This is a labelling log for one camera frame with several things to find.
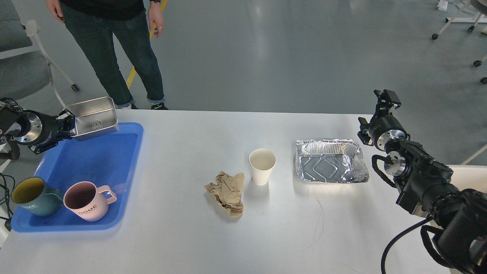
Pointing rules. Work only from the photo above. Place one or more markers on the blue plastic tray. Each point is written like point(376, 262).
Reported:
point(107, 160)

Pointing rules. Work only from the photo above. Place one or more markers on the person's right hand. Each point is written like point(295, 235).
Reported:
point(55, 9)

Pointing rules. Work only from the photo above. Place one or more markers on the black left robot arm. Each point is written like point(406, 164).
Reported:
point(9, 114)

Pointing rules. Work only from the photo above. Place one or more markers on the teal mug yellow inside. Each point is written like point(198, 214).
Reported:
point(36, 196)

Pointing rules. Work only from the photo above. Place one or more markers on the white bin right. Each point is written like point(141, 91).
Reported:
point(469, 176)

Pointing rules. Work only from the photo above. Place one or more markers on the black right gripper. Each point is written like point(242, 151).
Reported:
point(383, 131)

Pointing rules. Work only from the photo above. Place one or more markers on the square steel tray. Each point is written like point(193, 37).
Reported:
point(93, 118)

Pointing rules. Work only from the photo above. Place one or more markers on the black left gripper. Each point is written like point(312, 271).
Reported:
point(41, 132)

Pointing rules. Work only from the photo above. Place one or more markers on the aluminium foil tray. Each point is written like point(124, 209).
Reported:
point(330, 161)

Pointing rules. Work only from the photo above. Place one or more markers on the pink mug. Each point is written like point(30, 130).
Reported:
point(88, 201)

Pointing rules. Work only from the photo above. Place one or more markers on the grey office chair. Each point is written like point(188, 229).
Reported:
point(24, 74)

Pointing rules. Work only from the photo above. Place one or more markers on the white paper cup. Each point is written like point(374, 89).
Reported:
point(262, 162)

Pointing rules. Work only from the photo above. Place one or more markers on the standing person dark clothes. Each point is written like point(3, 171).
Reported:
point(94, 24)

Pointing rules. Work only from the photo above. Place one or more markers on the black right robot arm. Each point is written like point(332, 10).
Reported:
point(454, 227)

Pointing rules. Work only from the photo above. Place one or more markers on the crumpled brown paper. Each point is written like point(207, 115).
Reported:
point(227, 192)

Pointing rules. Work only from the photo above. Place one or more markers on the person's left hand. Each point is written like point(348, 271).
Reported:
point(155, 17)

